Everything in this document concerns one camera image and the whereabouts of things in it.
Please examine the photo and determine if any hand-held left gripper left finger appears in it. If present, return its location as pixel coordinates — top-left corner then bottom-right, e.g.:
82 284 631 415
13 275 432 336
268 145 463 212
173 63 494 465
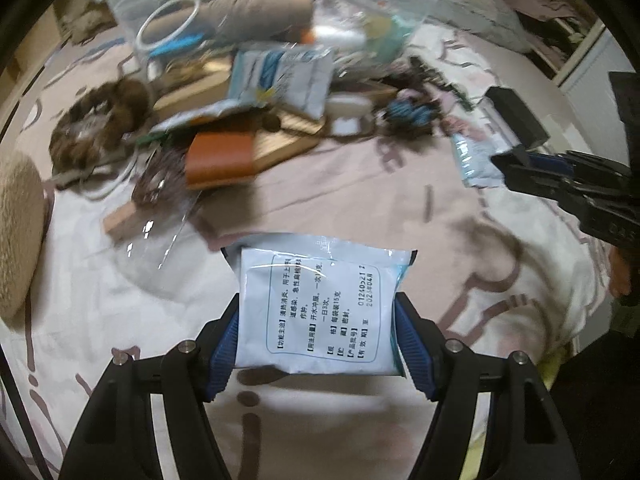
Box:
60 292 242 480

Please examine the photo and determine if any blue knit item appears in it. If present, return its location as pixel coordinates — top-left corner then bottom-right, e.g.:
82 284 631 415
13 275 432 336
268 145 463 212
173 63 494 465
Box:
386 96 439 132

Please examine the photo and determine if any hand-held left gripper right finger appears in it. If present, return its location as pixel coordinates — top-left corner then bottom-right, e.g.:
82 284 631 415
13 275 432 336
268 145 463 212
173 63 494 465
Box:
394 291 587 480

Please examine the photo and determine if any white plastic roll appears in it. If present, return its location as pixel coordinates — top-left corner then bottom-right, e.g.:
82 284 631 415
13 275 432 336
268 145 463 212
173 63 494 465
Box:
311 21 369 52

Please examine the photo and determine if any pile of pink clothes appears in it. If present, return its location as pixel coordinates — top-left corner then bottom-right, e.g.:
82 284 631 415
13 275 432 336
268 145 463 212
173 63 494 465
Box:
499 0 602 27

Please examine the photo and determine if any brown fur headband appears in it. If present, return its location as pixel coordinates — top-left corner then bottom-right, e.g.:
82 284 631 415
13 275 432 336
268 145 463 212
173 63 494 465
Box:
49 79 152 162

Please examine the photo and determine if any person's right hand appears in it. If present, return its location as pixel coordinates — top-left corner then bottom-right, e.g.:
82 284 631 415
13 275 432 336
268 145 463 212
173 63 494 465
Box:
609 247 632 297

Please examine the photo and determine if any white blue medicine sachet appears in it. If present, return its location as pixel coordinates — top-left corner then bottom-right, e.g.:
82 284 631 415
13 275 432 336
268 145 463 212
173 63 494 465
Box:
449 132 507 189
222 232 418 378

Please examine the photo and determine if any beige yarn cone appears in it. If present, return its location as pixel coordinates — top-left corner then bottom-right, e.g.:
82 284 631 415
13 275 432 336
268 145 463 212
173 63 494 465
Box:
200 0 314 44

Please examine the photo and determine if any brown leather wallet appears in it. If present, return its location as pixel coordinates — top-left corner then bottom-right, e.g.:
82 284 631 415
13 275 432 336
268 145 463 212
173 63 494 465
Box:
185 130 259 191

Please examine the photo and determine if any wooden box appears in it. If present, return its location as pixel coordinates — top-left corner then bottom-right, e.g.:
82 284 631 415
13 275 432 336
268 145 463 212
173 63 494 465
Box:
151 56 237 117

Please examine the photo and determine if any brown beaded cord bag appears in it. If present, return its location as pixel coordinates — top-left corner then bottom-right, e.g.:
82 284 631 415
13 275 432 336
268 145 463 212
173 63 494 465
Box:
131 146 197 207

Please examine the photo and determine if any white cable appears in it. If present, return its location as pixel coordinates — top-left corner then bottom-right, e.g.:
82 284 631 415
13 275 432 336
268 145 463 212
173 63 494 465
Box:
84 154 147 202

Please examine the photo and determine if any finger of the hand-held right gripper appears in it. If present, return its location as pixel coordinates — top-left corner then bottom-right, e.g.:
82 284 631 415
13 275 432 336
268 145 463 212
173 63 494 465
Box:
526 150 637 182
491 144 597 212

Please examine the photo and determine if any white louvered cabinet door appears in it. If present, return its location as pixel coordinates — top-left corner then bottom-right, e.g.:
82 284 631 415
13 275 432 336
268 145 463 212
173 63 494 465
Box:
554 24 634 107

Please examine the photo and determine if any clear plastic bag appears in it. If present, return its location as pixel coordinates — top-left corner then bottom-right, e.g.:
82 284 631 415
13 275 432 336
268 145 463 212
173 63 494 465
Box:
115 194 237 297

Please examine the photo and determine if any teal item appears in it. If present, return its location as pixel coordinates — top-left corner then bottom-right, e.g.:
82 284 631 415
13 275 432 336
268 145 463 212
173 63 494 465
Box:
369 14 417 62

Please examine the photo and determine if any yellow green mat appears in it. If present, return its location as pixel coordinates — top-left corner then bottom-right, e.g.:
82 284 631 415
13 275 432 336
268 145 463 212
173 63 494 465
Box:
537 350 569 392

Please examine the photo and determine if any dark brown braided cord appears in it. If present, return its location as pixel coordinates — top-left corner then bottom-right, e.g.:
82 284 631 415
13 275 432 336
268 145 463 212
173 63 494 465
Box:
384 56 452 97

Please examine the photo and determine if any white ring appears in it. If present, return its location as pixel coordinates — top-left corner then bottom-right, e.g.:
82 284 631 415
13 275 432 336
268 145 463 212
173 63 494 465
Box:
136 0 202 52

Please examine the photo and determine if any black rectangular box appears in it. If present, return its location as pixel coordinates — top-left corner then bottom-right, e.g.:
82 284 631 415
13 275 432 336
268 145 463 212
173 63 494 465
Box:
484 86 552 149

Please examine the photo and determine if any wooden board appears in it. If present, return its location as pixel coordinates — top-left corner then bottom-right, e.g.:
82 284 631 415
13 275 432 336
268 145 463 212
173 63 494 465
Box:
250 109 327 171

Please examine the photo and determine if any large blue white packet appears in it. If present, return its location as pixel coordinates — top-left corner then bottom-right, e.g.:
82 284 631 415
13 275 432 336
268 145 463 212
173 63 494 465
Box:
227 49 334 121

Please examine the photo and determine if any clear plastic storage box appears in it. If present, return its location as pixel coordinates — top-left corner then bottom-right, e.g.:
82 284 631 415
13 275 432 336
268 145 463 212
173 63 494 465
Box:
107 0 451 92

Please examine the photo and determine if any beige quilted blanket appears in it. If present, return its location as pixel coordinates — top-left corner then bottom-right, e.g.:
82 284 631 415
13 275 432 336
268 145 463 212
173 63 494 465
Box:
434 0 532 52

